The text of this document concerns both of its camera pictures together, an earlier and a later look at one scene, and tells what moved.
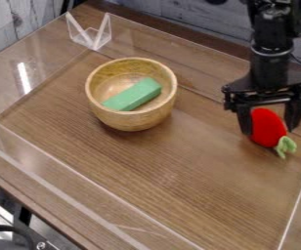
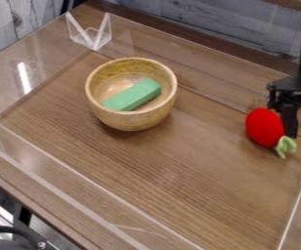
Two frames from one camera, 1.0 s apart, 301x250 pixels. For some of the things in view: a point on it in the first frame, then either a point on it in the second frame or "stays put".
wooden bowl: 131,91 stays put
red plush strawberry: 270,130 stays put
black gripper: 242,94 to 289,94
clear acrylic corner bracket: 91,38 stays put
